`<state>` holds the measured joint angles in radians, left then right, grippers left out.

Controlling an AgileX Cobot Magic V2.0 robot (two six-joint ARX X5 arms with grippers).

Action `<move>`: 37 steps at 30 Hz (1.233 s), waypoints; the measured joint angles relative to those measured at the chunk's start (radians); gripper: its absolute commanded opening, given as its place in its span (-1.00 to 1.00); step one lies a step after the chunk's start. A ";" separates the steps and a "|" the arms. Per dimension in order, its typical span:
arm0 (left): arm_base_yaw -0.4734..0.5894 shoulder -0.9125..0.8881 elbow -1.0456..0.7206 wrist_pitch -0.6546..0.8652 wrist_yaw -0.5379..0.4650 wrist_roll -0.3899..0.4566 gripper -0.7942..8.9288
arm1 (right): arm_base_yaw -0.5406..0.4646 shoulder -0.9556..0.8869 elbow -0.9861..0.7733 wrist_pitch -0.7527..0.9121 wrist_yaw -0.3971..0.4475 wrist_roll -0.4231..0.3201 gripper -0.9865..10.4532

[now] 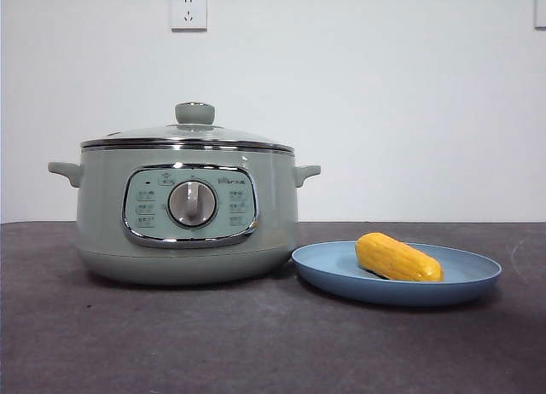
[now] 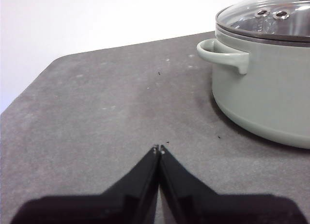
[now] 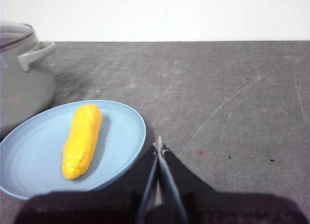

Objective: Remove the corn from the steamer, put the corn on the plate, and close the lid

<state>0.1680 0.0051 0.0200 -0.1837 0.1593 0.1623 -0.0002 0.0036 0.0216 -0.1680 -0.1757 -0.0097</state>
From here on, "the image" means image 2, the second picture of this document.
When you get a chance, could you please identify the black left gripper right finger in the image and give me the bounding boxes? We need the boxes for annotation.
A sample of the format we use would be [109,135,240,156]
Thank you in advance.
[159,144,308,224]

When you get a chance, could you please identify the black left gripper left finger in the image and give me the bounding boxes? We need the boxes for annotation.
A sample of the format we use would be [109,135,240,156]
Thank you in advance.
[11,144,160,224]

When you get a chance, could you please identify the glass lid with green knob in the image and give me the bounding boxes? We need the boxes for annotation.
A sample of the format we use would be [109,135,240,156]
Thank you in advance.
[215,0,310,43]

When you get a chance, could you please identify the pale green electric steamer pot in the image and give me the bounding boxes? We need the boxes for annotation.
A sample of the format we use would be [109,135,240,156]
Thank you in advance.
[196,27,310,150]

